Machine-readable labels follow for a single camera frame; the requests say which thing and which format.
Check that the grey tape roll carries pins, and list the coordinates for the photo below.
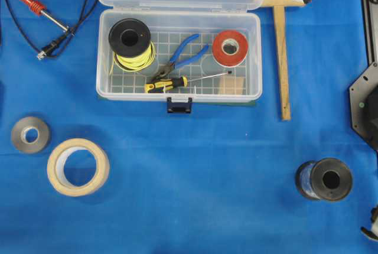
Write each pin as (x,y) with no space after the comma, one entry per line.
(30,135)

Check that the blue table cloth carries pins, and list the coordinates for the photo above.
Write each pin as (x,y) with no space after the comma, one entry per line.
(219,180)

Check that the red tape roll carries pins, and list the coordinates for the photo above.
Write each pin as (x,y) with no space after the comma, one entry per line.
(230,48)

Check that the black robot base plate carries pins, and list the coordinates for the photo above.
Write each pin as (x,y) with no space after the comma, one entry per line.
(363,105)

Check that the black white object at edge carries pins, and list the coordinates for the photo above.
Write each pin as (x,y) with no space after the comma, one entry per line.
(372,232)

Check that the small wooden block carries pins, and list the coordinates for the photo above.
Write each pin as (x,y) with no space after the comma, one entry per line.
(229,85)

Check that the aluminium frame rail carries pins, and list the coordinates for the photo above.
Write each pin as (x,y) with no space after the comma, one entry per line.
(369,11)

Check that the clear plastic tool box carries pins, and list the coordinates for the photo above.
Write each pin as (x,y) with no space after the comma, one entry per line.
(170,23)

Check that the wooden T-shaped mallet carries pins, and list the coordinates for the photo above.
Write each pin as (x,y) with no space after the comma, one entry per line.
(278,8)

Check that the beige masking tape roll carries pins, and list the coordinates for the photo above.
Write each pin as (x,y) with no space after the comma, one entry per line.
(77,167)

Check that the red soldering iron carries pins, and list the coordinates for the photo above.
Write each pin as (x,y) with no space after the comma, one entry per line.
(39,9)

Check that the blue wire spool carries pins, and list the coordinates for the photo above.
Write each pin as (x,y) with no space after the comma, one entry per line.
(328,179)

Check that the yellow wire spool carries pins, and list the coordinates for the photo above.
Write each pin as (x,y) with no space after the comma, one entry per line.
(131,44)

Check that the yellow black screwdriver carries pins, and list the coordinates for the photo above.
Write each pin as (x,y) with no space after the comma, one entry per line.
(164,85)

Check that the black tool box latch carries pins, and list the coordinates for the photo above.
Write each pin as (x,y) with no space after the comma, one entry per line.
(181,106)

